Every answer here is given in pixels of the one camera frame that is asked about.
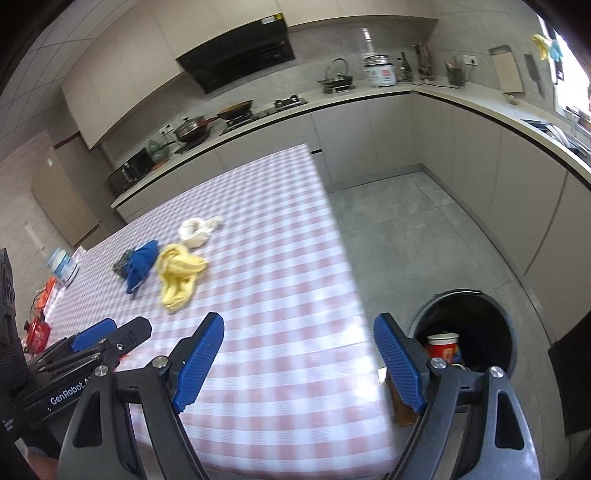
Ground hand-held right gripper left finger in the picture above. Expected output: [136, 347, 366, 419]
[57, 312, 226, 480]

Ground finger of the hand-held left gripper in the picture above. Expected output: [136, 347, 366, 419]
[31, 316, 153, 385]
[27, 318, 118, 371]

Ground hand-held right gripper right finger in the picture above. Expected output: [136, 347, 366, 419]
[373, 313, 542, 480]

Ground red paper cup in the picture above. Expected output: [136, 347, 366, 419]
[426, 332, 461, 365]

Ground blue cloth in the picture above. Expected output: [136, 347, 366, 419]
[124, 240, 160, 297]

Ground steel wool scrubber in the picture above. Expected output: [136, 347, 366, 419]
[113, 249, 134, 280]

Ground yellow cloth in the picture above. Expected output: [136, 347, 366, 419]
[154, 244, 208, 313]

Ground black plastic bucket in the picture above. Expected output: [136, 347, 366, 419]
[409, 288, 515, 384]

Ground white cloth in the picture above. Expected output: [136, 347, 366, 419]
[179, 215, 225, 250]

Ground person's left hand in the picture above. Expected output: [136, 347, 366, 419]
[28, 455, 58, 480]

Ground wooden stool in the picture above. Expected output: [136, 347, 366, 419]
[385, 367, 423, 428]

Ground red pouch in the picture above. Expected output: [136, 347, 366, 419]
[24, 318, 51, 354]

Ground orange red bundle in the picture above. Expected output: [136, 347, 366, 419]
[33, 277, 58, 315]

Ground checkered table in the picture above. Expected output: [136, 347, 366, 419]
[41, 144, 398, 476]

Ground black toaster oven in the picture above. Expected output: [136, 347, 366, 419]
[107, 148, 153, 193]

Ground black built-in dishwasher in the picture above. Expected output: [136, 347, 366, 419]
[547, 314, 591, 437]

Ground black induction cooker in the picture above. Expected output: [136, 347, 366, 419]
[173, 138, 211, 153]

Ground kitchen counter with base cabinets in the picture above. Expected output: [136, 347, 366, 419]
[110, 78, 591, 333]

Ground dark pan with lid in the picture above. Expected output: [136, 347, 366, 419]
[173, 116, 218, 143]

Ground black wok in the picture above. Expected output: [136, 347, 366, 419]
[217, 99, 254, 121]

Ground black gas stove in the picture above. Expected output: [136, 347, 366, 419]
[222, 95, 309, 134]

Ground dish drain rack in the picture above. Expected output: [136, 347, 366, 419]
[522, 117, 583, 148]

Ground white rice cooker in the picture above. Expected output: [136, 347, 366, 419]
[362, 54, 398, 88]

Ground dark utensil holder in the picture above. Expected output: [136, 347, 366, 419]
[444, 55, 467, 87]

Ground beige upper cabinets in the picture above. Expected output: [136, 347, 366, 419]
[60, 0, 439, 148]

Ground black range hood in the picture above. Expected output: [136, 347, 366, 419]
[175, 14, 296, 95]

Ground beige cutting board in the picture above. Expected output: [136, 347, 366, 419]
[489, 45, 525, 95]

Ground black cleaver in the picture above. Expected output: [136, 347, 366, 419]
[524, 53, 546, 97]

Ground kitchen window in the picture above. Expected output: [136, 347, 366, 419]
[538, 11, 591, 121]

